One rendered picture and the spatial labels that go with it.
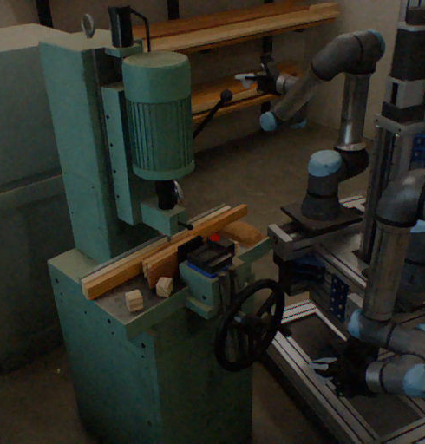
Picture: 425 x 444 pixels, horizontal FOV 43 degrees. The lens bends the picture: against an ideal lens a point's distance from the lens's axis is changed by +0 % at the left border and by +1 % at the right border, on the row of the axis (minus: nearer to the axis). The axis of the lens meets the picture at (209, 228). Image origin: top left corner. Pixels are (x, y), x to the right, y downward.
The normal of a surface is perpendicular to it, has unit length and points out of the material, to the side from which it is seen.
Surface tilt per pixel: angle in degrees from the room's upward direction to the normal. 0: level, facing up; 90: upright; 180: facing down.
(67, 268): 0
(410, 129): 90
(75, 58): 90
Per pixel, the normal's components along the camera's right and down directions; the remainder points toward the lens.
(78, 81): -0.70, 0.37
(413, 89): 0.42, 0.45
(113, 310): -0.03, -0.86
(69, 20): 0.65, 0.37
